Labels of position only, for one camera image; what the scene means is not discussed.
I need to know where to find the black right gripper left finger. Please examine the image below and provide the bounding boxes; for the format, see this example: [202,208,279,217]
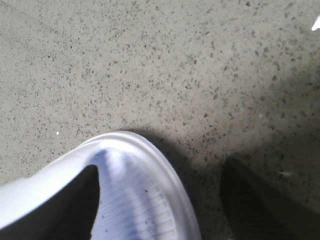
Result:
[0,165,100,240]

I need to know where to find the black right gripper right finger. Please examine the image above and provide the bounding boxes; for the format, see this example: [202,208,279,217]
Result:
[219,158,320,240]

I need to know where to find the light blue slipper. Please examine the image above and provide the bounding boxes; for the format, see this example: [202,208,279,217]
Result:
[0,131,201,240]

